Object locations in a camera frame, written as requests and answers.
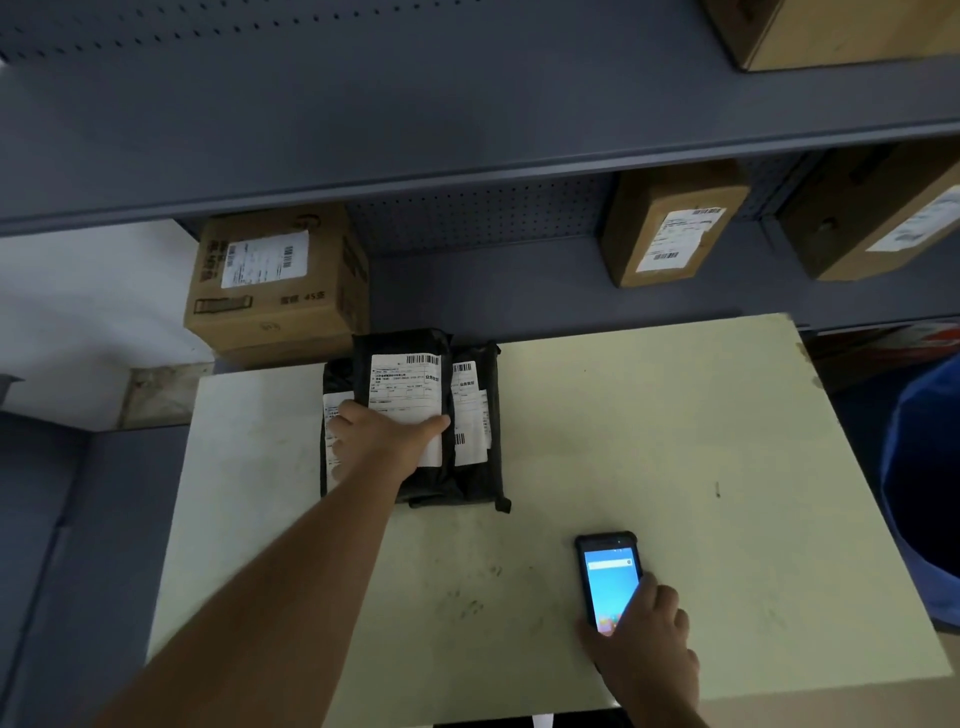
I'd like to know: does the person's left hand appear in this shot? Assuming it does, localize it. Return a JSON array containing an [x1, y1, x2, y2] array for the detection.
[[328, 399, 453, 498]]

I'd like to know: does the person's right hand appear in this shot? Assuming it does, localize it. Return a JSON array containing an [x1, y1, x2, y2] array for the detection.
[[575, 573, 703, 708]]

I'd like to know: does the black labelled parcel bag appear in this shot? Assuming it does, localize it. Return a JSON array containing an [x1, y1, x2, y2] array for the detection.
[[351, 327, 456, 505], [448, 342, 513, 516], [320, 358, 358, 501]]

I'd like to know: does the black handheld scanner phone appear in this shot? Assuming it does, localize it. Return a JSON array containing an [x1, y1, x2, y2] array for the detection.
[[574, 531, 645, 639]]

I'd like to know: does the person's left forearm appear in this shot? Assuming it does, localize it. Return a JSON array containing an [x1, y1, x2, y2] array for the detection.
[[93, 474, 406, 728]]

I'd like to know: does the person's right forearm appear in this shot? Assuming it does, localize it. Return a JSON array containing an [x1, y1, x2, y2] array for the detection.
[[616, 693, 715, 728]]

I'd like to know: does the large printed cardboard box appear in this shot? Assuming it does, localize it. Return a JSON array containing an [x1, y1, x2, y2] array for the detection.
[[183, 203, 371, 370]]

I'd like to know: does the small labelled cardboard box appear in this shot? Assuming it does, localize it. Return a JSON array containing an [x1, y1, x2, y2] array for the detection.
[[599, 158, 752, 289]]

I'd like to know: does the grey metal shelving unit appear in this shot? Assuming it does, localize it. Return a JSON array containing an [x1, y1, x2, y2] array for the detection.
[[0, 0, 960, 376]]

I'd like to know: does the blue plastic bin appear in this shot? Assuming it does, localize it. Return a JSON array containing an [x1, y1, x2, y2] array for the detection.
[[879, 358, 960, 630]]

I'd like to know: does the red and white package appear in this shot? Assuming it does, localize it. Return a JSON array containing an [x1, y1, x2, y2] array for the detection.
[[804, 321, 960, 395]]

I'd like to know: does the wide labelled cardboard box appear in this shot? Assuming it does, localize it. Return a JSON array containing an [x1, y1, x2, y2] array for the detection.
[[775, 141, 960, 284]]

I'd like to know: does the plain cardboard box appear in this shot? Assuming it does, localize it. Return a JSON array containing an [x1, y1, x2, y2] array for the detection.
[[700, 0, 960, 74]]

